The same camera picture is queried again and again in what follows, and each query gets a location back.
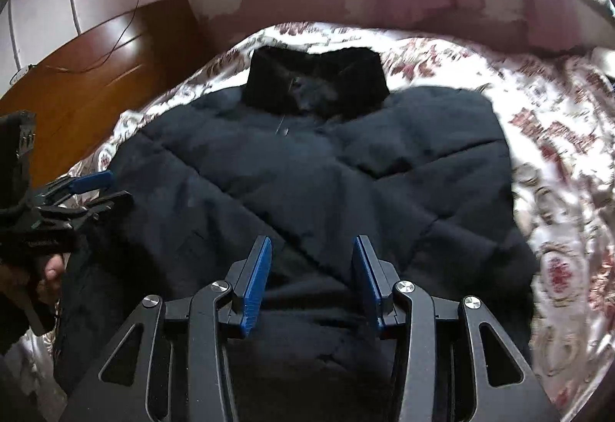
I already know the wooden headboard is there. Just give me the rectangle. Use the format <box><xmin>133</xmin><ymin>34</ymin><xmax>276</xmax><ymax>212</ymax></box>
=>
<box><xmin>0</xmin><ymin>0</ymin><xmax>199</xmax><ymax>188</ymax></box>

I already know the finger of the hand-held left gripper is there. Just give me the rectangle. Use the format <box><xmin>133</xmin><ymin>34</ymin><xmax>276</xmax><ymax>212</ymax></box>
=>
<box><xmin>37</xmin><ymin>170</ymin><xmax>115</xmax><ymax>207</ymax></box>
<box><xmin>41</xmin><ymin>190</ymin><xmax>133</xmax><ymax>231</ymax></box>

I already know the black padded jacket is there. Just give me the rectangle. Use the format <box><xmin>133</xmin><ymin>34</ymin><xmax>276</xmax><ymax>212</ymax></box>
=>
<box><xmin>53</xmin><ymin>44</ymin><xmax>540</xmax><ymax>422</ymax></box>

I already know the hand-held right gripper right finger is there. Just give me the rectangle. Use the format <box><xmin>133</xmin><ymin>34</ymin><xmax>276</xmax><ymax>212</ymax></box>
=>
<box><xmin>352</xmin><ymin>234</ymin><xmax>563</xmax><ymax>422</ymax></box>

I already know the floral bedspread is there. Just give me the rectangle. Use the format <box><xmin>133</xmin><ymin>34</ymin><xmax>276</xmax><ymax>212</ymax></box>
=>
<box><xmin>10</xmin><ymin>20</ymin><xmax>615</xmax><ymax>422</ymax></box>

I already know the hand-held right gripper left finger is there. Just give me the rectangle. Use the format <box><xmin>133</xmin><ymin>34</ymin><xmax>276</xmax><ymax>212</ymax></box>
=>
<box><xmin>58</xmin><ymin>235</ymin><xmax>273</xmax><ymax>422</ymax></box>

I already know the person's left hand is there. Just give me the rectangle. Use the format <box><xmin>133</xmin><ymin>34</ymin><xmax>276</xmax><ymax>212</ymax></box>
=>
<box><xmin>0</xmin><ymin>254</ymin><xmax>66</xmax><ymax>308</ymax></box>

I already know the black cable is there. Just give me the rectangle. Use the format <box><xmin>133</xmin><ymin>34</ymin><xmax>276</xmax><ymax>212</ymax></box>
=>
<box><xmin>45</xmin><ymin>0</ymin><xmax>148</xmax><ymax>75</ymax></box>

